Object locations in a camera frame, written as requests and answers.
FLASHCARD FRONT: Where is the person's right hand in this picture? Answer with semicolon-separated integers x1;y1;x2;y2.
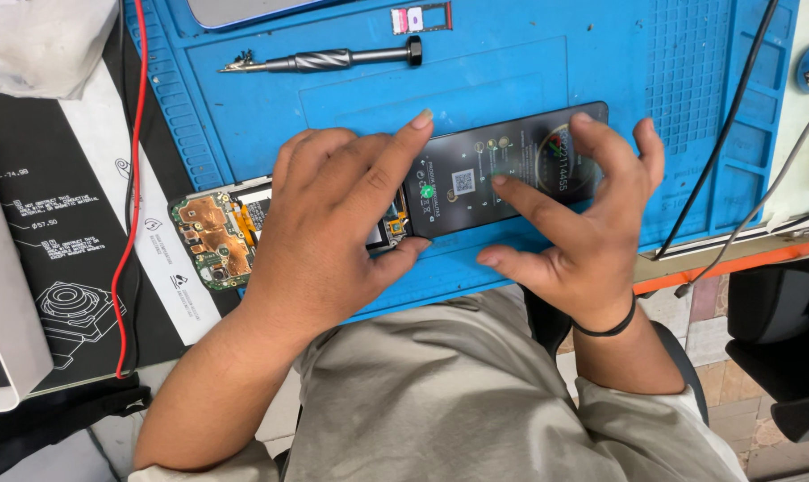
475;112;667;330

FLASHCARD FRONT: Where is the person's left hand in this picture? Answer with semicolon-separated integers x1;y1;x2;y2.
242;110;436;337

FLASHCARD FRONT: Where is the smartphone with circuit board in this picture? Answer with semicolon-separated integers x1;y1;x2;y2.
169;175;413;293

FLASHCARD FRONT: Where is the black phone screen panel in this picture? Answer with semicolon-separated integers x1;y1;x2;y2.
402;101;610;241

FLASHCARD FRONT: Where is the black wrist band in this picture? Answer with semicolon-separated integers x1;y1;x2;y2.
570;293;638;338

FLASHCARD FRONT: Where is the grey metal precision screwdriver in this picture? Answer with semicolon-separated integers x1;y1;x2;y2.
218;36;424;75

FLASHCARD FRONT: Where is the black chair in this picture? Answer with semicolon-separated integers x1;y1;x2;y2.
725;253;809;445

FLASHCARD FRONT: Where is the blue silicone repair mat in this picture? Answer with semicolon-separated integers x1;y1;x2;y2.
125;0;802;325

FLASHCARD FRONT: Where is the person's beige clothing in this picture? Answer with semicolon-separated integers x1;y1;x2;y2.
127;284;748;482

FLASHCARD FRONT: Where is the silver phone back cover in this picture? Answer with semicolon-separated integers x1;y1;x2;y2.
186;0;342;32

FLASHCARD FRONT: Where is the red sim card tray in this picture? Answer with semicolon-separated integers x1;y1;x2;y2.
390;1;454;36

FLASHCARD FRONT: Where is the black white printed mat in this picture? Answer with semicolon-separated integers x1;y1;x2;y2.
0;25;243;397

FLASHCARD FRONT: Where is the black bag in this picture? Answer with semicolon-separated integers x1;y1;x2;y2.
0;372;154;482

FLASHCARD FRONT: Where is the white crumpled plastic bag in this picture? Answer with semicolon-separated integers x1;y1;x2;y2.
0;0;121;100

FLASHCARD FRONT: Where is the thick black cable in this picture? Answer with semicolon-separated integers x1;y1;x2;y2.
652;0;780;262

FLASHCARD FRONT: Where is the grey cable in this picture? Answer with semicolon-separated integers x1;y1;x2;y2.
674;92;809;299

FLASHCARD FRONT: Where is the red cable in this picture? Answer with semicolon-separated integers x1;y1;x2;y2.
111;0;150;380

